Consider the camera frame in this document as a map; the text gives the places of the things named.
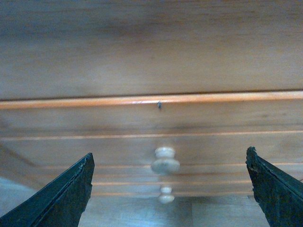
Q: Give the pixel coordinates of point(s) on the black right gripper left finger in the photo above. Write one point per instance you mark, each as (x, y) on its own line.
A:
(60, 203)

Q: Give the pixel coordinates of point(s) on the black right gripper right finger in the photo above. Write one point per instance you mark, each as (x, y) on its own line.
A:
(279, 195)

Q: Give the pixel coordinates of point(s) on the wooden top drawer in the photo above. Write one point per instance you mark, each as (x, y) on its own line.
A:
(210, 133)

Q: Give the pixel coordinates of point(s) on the wooden drawer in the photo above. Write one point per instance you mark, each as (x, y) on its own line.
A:
(210, 133)
(179, 189)

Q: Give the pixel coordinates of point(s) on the light wooden drawer knob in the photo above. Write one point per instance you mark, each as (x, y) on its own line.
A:
(165, 163)

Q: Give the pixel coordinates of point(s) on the lower wooden drawer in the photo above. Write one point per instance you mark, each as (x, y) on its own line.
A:
(179, 189)

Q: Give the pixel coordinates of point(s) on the lower light drawer knob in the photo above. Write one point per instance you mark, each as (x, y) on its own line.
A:
(166, 196)

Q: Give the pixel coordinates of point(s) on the wooden nightstand cabinet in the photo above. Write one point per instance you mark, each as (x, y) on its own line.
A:
(98, 48)

